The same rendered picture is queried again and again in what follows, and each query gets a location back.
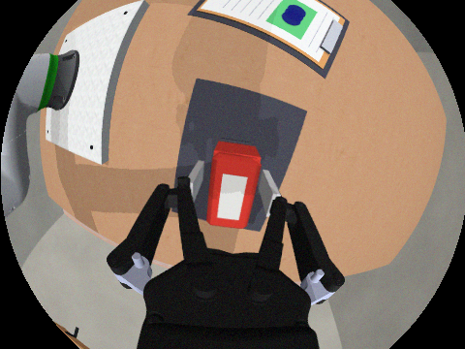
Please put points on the red self-inking stamp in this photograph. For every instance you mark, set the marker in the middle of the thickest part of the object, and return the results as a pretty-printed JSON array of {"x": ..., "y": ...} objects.
[{"x": 234, "y": 177}]

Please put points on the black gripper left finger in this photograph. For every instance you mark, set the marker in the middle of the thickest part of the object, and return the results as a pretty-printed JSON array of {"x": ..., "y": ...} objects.
[{"x": 130, "y": 261}]

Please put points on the dark blue ink mark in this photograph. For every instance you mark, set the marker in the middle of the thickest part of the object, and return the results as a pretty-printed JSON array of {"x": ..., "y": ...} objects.
[
  {"x": 295, "y": 12},
  {"x": 291, "y": 18},
  {"x": 298, "y": 8}
]

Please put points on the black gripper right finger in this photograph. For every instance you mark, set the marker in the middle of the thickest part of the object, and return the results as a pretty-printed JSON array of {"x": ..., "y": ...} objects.
[{"x": 321, "y": 278}]

